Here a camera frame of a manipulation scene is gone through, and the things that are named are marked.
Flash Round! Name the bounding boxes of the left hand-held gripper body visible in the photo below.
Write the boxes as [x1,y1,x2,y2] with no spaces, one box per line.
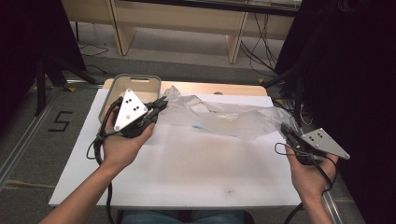
[112,88,157,140]

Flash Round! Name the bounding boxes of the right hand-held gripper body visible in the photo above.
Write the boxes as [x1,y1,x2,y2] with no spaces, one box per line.
[290,127,351,166]

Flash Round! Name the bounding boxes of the beige basin with grey rim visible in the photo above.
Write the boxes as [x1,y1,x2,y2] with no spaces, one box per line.
[98,73,163,126]

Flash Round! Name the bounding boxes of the clear printed plastic bag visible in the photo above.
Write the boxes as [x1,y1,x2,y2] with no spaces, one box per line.
[158,85,295,141]

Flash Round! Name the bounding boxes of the person's right hand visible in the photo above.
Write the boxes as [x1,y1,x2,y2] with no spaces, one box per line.
[285,146,340,206]

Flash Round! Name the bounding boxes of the person's left hand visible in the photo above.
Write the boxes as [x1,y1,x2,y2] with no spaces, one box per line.
[100,105,156,175]

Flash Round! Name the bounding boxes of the black tripod stand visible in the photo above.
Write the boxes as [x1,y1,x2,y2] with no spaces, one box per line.
[262,65,313,128]
[33,55,98,118]

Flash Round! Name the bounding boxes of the light wooden table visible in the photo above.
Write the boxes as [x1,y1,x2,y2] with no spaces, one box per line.
[102,77,269,97]

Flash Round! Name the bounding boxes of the white board table cover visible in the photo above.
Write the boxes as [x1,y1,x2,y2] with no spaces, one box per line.
[49,88,303,208]

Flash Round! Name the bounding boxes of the black curtain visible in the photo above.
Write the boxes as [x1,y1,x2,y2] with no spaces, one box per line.
[0,0,88,132]
[275,0,396,224]

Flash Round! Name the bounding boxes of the right hand-held gripper cable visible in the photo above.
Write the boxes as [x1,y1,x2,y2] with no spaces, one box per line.
[274,142,339,224]

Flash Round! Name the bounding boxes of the metal floor rail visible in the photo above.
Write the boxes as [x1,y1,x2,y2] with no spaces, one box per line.
[0,88,64,189]
[279,98,347,224]

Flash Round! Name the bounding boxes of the thin black floor cable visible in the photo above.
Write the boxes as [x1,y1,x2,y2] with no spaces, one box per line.
[78,42,110,76]

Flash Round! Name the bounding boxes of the light wooden desk frame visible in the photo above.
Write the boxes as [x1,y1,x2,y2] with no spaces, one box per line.
[61,0,301,65]

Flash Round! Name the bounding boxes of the black cables under desk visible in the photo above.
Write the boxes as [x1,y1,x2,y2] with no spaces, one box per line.
[238,11,281,77]

